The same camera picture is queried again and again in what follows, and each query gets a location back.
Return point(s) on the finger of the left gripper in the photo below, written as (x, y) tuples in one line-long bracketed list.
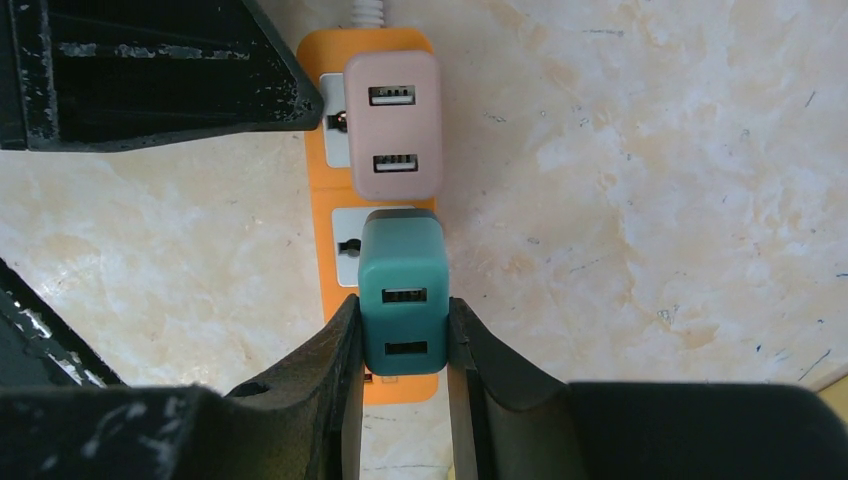
[(114, 76), (38, 348)]

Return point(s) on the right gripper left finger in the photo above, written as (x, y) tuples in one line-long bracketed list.
[(299, 419)]

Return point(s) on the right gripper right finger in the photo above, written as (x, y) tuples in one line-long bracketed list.
[(512, 420)]

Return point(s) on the teal charger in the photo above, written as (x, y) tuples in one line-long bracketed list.
[(403, 281)]

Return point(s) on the orange power strip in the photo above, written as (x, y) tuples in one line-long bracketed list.
[(338, 212)]

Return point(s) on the pink brown charger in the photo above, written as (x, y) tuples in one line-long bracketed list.
[(394, 124)]

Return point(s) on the yellow charger front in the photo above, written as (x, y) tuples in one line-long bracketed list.
[(836, 397)]

